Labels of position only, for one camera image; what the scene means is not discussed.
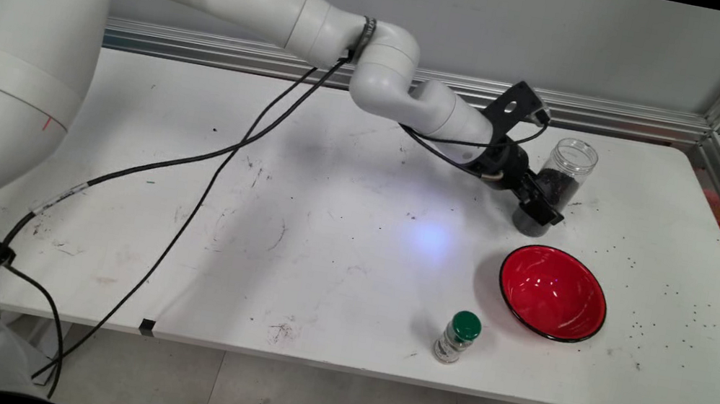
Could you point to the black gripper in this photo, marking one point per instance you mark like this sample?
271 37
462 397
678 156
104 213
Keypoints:
509 165

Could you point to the clear jar of black seeds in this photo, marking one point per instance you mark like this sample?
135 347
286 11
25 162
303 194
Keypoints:
571 164

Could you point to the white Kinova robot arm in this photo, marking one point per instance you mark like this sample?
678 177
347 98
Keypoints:
10 63

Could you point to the red bowl with black rim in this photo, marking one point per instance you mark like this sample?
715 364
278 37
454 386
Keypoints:
553 293

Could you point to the green-lidded spice jar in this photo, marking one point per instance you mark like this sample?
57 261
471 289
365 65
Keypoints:
453 342

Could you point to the black tape marker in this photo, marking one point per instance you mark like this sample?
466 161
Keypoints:
147 327

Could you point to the grey metal table leg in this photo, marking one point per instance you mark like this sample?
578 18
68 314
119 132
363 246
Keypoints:
61 335

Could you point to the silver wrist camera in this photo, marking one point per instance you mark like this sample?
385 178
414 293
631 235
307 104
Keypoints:
540 113

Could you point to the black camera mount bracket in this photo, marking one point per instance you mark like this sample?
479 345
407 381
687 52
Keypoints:
509 117

